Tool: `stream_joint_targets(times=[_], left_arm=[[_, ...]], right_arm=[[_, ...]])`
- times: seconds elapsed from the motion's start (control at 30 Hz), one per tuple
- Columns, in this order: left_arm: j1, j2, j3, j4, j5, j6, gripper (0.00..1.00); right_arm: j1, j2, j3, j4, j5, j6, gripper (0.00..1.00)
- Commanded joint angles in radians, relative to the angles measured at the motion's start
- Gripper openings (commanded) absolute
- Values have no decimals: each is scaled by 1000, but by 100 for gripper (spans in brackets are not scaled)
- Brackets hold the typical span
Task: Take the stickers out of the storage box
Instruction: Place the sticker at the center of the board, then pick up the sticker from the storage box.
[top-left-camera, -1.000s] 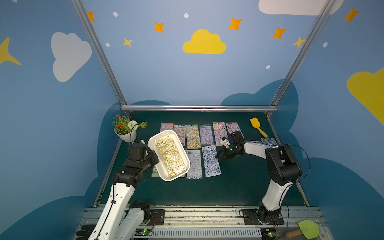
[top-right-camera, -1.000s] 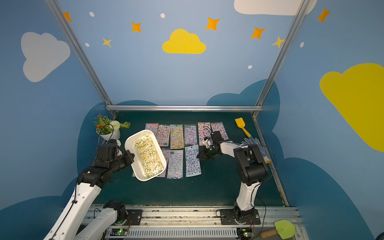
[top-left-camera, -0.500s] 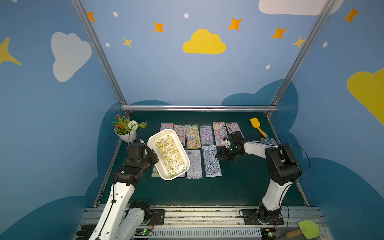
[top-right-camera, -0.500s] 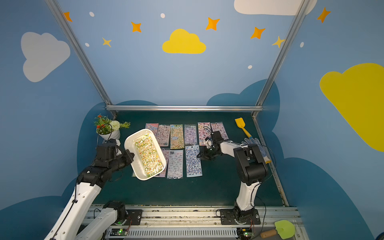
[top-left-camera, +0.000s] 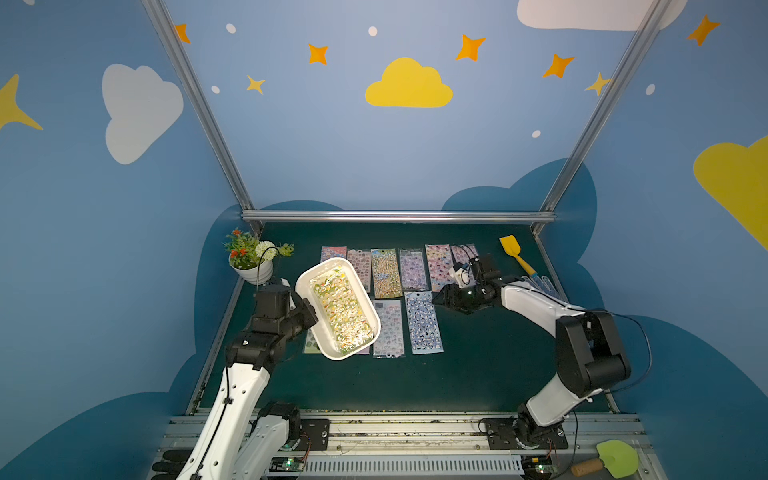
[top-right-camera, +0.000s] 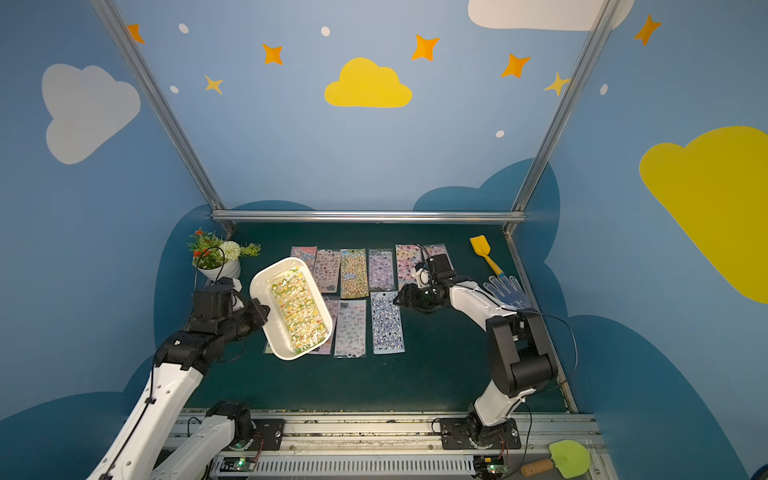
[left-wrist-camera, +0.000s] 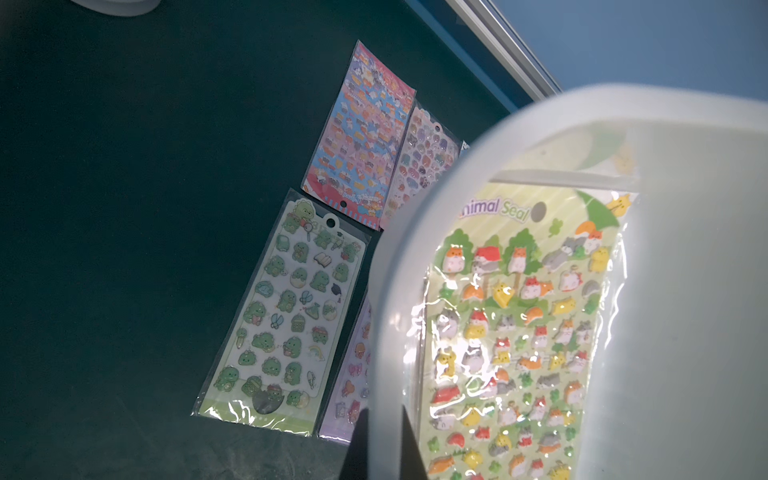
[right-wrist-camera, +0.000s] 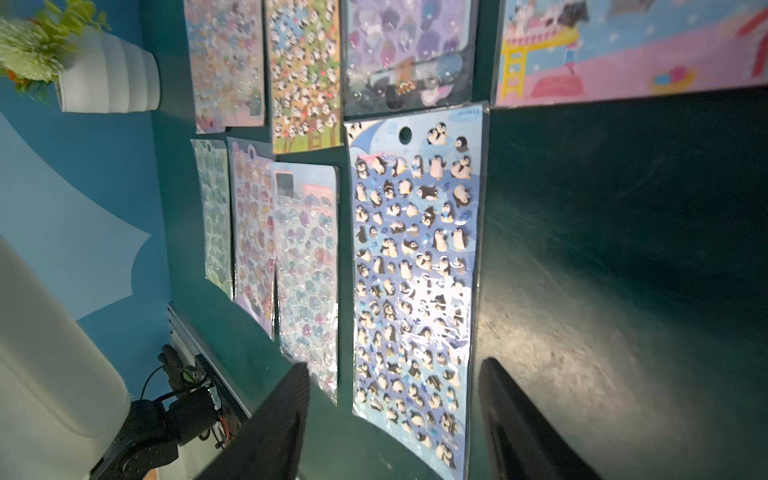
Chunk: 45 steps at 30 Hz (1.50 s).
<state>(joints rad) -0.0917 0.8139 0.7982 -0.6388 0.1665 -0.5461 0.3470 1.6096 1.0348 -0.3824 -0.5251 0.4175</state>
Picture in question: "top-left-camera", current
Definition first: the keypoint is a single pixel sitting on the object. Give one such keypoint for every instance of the white lilac sticker sheet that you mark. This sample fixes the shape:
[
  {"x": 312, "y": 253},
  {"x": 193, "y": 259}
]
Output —
[{"x": 390, "y": 342}]

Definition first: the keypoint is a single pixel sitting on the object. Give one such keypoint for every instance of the green panda sticker sheet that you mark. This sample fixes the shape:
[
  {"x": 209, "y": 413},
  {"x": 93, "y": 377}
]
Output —
[{"x": 386, "y": 277}]

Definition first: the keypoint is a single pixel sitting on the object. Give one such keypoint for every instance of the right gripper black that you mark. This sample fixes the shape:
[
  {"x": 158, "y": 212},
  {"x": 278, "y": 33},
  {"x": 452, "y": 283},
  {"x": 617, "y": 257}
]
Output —
[{"x": 450, "y": 297}]

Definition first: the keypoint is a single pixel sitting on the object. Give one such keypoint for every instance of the black green glove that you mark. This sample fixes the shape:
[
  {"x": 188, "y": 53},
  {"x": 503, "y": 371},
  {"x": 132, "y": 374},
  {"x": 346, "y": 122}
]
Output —
[{"x": 170, "y": 465}]

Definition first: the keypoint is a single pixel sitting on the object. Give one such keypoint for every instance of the aluminium frame post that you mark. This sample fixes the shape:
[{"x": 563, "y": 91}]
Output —
[
  {"x": 162, "y": 23},
  {"x": 640, "y": 44}
]

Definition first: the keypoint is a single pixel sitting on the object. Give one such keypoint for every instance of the aluminium frame left post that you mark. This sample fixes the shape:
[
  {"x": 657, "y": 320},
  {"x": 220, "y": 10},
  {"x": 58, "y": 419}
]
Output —
[{"x": 162, "y": 23}]

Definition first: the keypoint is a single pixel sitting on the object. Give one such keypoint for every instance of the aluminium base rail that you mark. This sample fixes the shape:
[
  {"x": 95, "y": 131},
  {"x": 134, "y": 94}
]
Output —
[{"x": 371, "y": 433}]

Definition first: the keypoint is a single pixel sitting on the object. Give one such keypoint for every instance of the blue dotted work glove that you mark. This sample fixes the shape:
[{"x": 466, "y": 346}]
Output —
[{"x": 543, "y": 283}]

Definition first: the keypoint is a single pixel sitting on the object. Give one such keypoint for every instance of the pink blue cat sticker sheet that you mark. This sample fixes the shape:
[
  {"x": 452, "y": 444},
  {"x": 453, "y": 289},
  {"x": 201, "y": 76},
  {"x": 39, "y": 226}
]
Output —
[{"x": 329, "y": 252}]

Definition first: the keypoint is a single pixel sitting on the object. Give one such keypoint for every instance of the pale green sticker sheet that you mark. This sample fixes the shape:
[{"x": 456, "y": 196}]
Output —
[{"x": 311, "y": 345}]

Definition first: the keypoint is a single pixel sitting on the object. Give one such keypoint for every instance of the aluminium frame right post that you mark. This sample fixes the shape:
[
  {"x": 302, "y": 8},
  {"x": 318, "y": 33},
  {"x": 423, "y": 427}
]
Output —
[{"x": 640, "y": 44}]

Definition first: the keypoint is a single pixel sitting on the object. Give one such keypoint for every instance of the purple sticker sheet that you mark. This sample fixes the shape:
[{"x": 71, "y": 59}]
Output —
[{"x": 412, "y": 270}]

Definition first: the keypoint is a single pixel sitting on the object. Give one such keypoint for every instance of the green toy trowel wooden handle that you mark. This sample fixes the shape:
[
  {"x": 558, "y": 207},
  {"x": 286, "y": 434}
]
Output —
[{"x": 618, "y": 458}]

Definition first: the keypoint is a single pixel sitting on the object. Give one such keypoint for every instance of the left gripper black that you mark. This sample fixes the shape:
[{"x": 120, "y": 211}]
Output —
[{"x": 303, "y": 312}]

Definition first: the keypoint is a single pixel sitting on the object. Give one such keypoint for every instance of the white vented cable duct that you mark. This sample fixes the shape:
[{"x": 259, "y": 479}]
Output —
[{"x": 412, "y": 465}]

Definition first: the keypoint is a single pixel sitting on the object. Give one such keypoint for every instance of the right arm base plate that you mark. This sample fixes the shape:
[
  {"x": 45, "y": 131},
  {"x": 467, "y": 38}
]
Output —
[{"x": 514, "y": 433}]

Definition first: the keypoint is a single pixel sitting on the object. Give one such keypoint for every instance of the blue penguin sticker sheet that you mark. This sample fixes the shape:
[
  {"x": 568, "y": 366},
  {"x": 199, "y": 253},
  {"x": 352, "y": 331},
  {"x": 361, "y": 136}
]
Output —
[{"x": 423, "y": 324}]

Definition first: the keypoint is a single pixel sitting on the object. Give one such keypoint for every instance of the yellow toy shovel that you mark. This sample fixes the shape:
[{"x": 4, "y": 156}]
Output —
[{"x": 512, "y": 248}]

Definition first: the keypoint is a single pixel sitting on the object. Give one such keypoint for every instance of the yellow green sticker sheet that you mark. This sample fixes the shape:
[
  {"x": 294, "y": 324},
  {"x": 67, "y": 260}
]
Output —
[{"x": 347, "y": 319}]

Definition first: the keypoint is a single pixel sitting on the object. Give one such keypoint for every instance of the white pot artificial flowers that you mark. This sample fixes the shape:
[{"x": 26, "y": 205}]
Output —
[{"x": 253, "y": 258}]

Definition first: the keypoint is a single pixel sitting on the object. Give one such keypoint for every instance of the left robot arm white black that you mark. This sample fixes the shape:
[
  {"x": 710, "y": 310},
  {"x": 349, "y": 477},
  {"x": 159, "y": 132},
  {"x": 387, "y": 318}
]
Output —
[{"x": 229, "y": 446}]

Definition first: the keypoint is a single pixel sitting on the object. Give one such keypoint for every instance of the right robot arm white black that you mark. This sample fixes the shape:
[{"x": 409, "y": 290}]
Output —
[{"x": 589, "y": 354}]

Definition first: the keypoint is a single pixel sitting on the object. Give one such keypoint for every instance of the pink bonbon drop sticker sheet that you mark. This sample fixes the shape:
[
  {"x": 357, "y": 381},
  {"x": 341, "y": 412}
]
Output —
[{"x": 361, "y": 261}]

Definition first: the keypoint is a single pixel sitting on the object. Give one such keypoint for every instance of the pink bear sticker sheet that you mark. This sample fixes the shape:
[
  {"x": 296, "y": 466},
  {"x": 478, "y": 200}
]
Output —
[{"x": 462, "y": 255}]

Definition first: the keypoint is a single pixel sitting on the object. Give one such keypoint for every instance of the aluminium frame back bar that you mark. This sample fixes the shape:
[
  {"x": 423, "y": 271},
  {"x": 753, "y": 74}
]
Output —
[{"x": 427, "y": 217}]

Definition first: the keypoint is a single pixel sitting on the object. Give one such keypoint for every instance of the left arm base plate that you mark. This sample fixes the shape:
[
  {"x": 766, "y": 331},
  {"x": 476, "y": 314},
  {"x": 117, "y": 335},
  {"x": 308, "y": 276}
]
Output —
[{"x": 309, "y": 435}]

